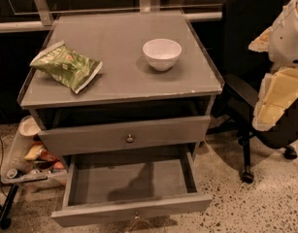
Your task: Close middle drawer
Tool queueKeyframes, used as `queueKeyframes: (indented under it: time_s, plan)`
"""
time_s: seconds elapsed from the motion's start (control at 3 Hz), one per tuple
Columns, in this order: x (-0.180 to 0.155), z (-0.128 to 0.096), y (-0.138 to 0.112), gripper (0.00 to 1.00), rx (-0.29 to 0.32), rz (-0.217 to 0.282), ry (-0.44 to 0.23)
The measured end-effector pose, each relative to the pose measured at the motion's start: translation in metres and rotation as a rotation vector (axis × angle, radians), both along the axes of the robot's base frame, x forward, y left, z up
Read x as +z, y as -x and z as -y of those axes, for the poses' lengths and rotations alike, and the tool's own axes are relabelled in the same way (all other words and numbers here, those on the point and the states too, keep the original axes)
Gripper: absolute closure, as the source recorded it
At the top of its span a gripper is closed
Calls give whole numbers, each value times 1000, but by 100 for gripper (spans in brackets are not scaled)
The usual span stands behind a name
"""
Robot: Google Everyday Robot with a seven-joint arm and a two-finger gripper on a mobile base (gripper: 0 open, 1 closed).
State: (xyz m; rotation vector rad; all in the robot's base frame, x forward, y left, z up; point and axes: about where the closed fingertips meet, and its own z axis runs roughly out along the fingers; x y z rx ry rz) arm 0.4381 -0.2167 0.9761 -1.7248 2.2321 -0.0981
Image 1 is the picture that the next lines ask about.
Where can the white bowl in bin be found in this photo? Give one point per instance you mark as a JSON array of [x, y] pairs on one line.
[[29, 127]]

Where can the grey top drawer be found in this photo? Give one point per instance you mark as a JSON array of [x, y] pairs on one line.
[[125, 135]]

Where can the grey drawer cabinet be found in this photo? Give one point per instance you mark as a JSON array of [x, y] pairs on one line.
[[127, 89]]

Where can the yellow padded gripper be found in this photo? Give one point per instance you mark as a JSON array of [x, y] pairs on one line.
[[288, 41]]

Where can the red snack packet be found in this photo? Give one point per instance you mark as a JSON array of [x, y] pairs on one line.
[[47, 156]]

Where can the yellow snack packet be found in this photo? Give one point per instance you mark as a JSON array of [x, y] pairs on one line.
[[34, 153]]

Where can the black office chair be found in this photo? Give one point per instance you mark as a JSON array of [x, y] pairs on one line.
[[243, 70]]

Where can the grey drawer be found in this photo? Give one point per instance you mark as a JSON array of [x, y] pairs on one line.
[[125, 135], [121, 185]]

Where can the black stand leg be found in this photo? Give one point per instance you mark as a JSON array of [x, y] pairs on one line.
[[5, 222]]

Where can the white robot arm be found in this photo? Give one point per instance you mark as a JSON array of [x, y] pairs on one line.
[[280, 40]]

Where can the clear plastic bin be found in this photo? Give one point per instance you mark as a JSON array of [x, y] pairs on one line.
[[37, 172]]

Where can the green chip bag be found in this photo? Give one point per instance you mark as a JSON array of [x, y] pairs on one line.
[[66, 66]]

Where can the metal railing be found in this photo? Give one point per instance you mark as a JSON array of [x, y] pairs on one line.
[[41, 15]]

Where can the soda can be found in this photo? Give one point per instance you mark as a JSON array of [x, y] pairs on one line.
[[14, 173]]

